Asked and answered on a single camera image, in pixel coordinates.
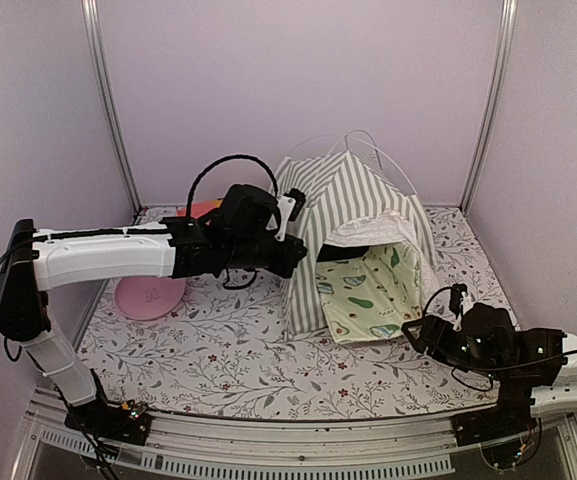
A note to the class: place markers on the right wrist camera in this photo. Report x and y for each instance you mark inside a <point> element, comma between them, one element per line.
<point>460,302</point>

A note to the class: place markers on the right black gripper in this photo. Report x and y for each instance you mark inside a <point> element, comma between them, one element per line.
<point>432,324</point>

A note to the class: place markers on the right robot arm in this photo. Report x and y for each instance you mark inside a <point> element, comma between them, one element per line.
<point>545,354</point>

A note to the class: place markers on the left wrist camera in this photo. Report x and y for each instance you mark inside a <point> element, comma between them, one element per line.
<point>289,206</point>

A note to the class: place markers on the pink round plate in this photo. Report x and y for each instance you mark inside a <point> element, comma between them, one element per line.
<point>148,298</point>

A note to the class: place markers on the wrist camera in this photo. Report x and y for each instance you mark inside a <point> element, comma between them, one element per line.
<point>460,302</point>
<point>289,206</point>

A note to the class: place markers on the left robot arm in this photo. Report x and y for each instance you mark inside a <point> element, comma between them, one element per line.
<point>38,261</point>

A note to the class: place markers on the left aluminium frame post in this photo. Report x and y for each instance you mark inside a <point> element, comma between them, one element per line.
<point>92,25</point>

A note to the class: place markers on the avocado print cushion mat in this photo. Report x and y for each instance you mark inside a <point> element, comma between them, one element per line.
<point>369,297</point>

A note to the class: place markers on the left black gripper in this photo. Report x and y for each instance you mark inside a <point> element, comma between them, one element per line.
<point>295,253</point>

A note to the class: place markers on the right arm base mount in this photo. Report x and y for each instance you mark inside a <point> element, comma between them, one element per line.
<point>508,435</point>

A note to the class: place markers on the pink bowl in feeder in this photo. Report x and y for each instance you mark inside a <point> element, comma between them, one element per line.
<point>197,210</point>

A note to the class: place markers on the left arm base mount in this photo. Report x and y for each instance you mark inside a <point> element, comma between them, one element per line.
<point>128,423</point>

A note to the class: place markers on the striped fabric pet tent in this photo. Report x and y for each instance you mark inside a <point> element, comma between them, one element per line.
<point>350,206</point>

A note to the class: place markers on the aluminium frame post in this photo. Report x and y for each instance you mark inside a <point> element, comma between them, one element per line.
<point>499,69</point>
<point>92,25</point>

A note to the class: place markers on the floral table cloth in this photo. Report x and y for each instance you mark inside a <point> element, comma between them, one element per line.
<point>226,354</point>

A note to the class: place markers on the right aluminium frame post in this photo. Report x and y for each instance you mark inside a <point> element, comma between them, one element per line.
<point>499,69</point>

